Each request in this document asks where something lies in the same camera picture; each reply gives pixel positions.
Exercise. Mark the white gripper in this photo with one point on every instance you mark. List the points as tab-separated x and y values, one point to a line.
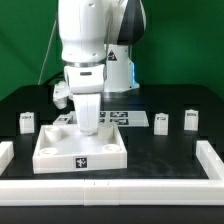
86	84

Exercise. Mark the white square tabletop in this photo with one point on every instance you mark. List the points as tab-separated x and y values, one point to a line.
63	148

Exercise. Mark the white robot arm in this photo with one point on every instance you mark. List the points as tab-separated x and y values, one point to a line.
96	35

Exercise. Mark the white tag sheet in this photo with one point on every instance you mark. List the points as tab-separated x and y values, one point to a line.
120	118

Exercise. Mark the white U-shaped fence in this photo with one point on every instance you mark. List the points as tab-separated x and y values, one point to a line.
208	191

